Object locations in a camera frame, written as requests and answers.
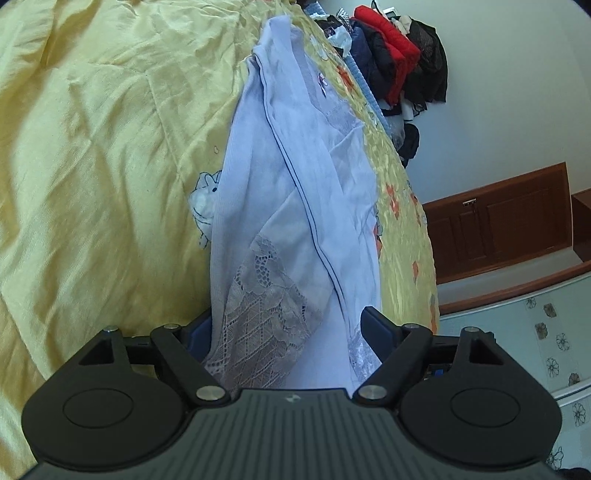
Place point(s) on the white crumpled cloth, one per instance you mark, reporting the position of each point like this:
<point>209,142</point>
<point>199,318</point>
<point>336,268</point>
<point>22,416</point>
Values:
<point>342,38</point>

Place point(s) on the wooden door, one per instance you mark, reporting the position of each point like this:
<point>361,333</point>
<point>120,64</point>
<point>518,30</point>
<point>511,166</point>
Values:
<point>498,226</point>

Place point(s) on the pale green floral bed sheet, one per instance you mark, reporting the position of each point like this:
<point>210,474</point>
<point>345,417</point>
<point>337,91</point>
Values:
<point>545,332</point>

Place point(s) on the lavender long-sleeve shirt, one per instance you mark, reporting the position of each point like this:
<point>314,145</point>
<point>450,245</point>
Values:
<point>286,184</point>

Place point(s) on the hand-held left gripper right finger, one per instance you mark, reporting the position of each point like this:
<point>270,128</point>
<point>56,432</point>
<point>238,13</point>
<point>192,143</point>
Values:
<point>376,325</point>

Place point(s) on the yellow printed quilt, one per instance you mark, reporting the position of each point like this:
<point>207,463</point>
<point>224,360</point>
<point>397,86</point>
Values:
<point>92,138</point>

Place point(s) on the navy jacket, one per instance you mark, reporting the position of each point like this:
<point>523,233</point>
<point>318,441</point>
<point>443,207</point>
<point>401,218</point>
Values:
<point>367,55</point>

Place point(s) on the red jacket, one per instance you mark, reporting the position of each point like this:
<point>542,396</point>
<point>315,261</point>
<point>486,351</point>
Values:
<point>392,41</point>

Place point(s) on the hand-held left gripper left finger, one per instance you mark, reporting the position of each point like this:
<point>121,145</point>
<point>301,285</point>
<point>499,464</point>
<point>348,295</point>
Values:
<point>197,344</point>

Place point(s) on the black bundled garment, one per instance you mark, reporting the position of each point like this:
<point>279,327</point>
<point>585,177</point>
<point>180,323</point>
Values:
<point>408,143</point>

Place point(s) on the black mesh garment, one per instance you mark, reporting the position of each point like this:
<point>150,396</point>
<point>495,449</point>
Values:
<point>431,60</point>

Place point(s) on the checked cloth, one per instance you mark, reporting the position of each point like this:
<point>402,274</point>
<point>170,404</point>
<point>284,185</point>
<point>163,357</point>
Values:
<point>344,16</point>

